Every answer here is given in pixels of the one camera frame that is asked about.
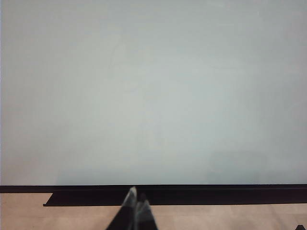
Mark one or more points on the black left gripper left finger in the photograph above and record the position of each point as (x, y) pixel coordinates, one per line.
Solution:
(124, 215)

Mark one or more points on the white glass whiteboard black frame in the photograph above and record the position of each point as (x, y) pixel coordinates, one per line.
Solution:
(148, 91)

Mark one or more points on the black pointed object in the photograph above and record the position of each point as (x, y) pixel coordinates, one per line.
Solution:
(301, 228)

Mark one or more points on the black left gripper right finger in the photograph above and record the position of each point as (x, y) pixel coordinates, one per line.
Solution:
(145, 218)

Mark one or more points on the long black pen tray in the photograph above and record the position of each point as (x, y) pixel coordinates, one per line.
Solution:
(216, 198)

